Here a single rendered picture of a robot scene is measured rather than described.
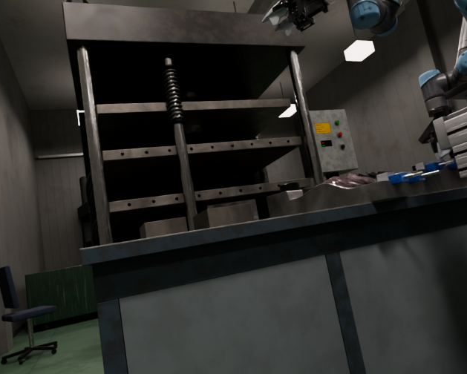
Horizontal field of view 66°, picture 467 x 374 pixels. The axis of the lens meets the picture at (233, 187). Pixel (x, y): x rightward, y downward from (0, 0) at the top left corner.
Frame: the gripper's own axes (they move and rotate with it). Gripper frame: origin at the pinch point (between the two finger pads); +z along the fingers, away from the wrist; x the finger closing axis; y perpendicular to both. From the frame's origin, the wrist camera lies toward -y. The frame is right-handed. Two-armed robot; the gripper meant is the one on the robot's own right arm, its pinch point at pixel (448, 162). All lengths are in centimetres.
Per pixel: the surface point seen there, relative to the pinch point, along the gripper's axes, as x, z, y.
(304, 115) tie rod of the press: -8, -49, -72
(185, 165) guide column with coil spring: -81, -26, -74
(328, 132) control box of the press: 15, -42, -85
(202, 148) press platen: -70, -36, -79
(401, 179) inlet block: -38.8, 5.4, 14.4
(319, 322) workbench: -70, 41, 4
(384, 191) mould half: -45.1, 8.1, 13.1
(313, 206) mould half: -54, 8, -12
